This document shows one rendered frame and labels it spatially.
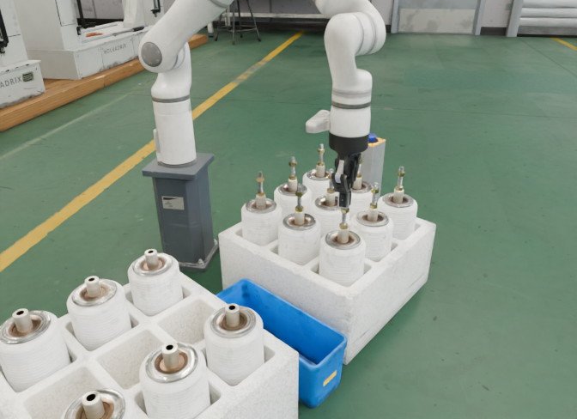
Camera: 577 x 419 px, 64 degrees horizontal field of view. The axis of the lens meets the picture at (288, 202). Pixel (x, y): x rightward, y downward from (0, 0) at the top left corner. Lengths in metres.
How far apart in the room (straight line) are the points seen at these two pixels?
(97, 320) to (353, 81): 0.60
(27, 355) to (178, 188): 0.57
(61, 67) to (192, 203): 2.36
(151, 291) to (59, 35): 2.69
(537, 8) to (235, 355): 5.70
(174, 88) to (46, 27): 2.36
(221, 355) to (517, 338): 0.72
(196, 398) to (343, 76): 0.56
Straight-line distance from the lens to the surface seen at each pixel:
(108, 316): 0.89
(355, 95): 0.83
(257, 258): 1.08
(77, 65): 3.44
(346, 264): 0.97
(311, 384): 0.93
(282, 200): 1.16
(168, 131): 1.20
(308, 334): 1.02
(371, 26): 0.83
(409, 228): 1.17
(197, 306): 0.97
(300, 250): 1.03
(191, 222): 1.27
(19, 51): 3.14
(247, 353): 0.78
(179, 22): 1.10
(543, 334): 1.27
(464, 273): 1.40
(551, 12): 6.18
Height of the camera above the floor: 0.77
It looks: 28 degrees down
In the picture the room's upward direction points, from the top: straight up
